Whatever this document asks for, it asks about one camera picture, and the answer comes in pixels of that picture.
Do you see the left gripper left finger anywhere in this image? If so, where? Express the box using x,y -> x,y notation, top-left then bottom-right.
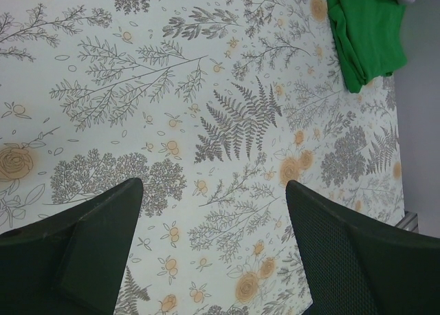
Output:
1,178 -> 143,314

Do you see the floral table mat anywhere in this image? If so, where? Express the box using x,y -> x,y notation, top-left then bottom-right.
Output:
1,0 -> 404,314

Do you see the folded green shirt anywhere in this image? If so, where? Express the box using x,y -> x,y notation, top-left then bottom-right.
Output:
327,0 -> 407,94

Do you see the aluminium rail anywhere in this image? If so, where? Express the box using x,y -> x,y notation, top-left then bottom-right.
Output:
396,210 -> 419,234

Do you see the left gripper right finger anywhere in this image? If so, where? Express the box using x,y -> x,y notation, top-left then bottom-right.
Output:
286,180 -> 439,314

